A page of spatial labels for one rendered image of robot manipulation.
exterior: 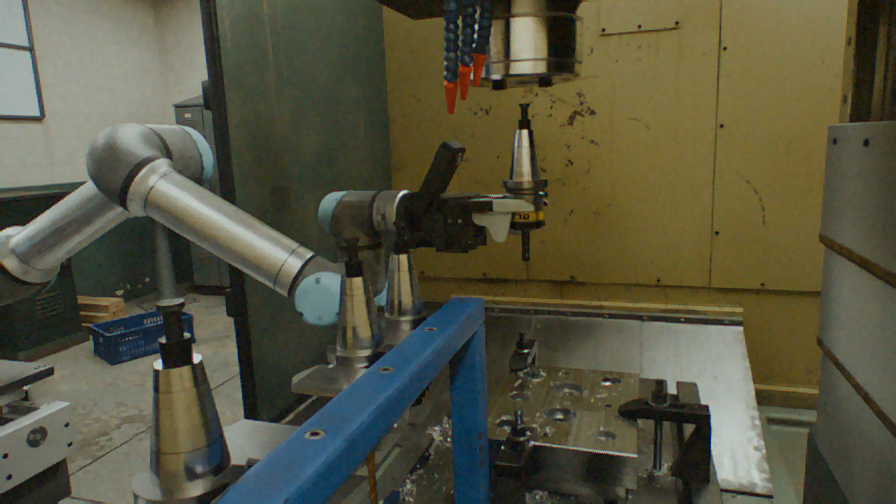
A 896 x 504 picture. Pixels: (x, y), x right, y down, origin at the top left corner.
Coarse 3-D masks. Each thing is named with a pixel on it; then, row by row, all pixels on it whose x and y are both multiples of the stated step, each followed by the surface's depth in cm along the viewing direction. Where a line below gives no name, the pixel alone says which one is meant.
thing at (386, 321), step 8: (384, 312) 65; (424, 312) 65; (384, 320) 63; (392, 320) 63; (400, 320) 62; (408, 320) 62; (416, 320) 63; (424, 320) 63; (400, 328) 62; (408, 328) 63
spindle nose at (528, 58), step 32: (480, 0) 71; (512, 0) 69; (544, 0) 69; (576, 0) 72; (512, 32) 70; (544, 32) 70; (576, 32) 73; (512, 64) 71; (544, 64) 71; (576, 64) 74
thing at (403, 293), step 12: (396, 264) 63; (408, 264) 63; (396, 276) 63; (408, 276) 63; (396, 288) 63; (408, 288) 63; (396, 300) 63; (408, 300) 63; (420, 300) 64; (396, 312) 63; (408, 312) 63; (420, 312) 64
